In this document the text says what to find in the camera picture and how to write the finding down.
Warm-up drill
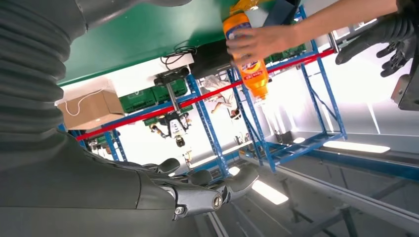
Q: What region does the ceiling light strip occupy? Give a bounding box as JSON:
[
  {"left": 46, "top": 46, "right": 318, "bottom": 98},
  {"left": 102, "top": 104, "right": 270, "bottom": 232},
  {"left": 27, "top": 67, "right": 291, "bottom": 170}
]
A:
[
  {"left": 251, "top": 180, "right": 290, "bottom": 206},
  {"left": 322, "top": 140, "right": 391, "bottom": 155}
]

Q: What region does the dark blue side panel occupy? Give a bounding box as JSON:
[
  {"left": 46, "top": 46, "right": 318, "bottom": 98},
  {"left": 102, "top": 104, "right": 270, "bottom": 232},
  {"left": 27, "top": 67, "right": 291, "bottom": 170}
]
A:
[{"left": 261, "top": 0, "right": 301, "bottom": 28}]

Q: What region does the white humanoid robot on stand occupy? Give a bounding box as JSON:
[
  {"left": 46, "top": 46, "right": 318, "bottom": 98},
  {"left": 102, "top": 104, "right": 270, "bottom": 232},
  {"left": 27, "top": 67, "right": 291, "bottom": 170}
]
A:
[{"left": 149, "top": 83, "right": 193, "bottom": 149}]

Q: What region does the blue storage rack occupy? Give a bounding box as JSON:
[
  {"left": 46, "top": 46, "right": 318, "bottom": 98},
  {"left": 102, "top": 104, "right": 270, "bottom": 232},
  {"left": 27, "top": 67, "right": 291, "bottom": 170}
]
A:
[
  {"left": 227, "top": 4, "right": 348, "bottom": 173},
  {"left": 57, "top": 73, "right": 231, "bottom": 179}
]

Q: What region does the white cord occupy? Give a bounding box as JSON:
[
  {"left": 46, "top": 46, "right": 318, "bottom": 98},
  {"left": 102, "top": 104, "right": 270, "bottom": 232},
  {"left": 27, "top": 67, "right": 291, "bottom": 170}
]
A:
[{"left": 64, "top": 88, "right": 105, "bottom": 118}]

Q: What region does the brown cardboard box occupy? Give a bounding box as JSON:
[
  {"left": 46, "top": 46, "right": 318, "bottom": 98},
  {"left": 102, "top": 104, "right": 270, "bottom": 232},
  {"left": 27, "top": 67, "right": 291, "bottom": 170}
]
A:
[{"left": 56, "top": 86, "right": 126, "bottom": 131}]

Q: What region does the thin black cable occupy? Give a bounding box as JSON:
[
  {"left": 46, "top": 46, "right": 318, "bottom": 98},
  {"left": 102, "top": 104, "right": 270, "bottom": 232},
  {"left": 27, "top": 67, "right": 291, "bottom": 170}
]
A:
[{"left": 160, "top": 40, "right": 199, "bottom": 71}]

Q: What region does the person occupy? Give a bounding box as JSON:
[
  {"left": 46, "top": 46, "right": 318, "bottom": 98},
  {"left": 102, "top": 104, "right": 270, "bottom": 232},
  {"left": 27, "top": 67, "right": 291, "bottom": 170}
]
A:
[{"left": 200, "top": 74, "right": 242, "bottom": 120}]

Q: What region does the green plastic crate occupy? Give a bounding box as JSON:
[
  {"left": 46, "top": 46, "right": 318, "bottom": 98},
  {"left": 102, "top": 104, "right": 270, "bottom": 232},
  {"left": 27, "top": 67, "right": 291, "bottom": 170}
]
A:
[
  {"left": 119, "top": 87, "right": 157, "bottom": 114},
  {"left": 264, "top": 44, "right": 308, "bottom": 64},
  {"left": 152, "top": 79, "right": 188, "bottom": 105}
]

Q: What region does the red rack beam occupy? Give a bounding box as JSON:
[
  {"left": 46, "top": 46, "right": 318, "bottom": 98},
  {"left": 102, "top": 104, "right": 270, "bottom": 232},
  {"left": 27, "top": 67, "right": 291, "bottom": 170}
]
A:
[{"left": 75, "top": 48, "right": 336, "bottom": 142}]

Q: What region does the crumpled yellow plastic bag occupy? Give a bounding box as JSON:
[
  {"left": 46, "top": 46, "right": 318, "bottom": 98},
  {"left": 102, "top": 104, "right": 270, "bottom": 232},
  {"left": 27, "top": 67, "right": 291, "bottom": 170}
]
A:
[{"left": 229, "top": 0, "right": 262, "bottom": 14}]

